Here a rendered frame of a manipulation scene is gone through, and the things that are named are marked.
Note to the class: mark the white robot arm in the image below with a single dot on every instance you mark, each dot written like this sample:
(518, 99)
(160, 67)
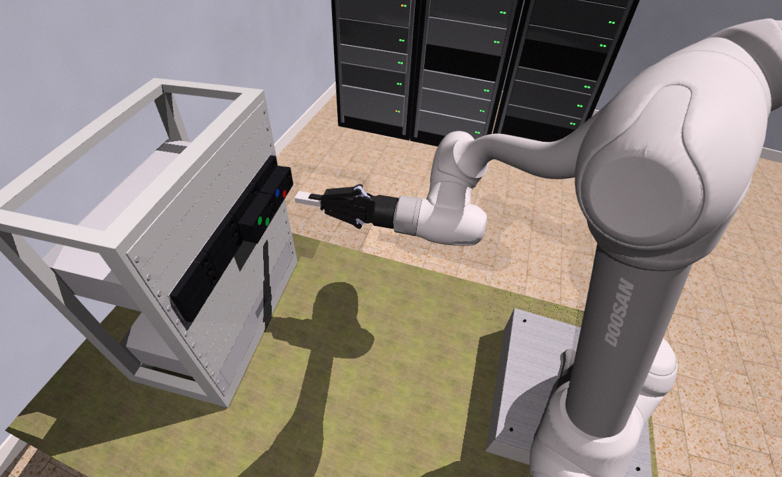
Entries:
(663, 166)

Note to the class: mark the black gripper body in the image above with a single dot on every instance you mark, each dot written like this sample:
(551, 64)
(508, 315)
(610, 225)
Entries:
(379, 209)

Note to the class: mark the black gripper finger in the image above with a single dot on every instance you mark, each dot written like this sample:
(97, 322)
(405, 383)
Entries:
(342, 197)
(342, 213)

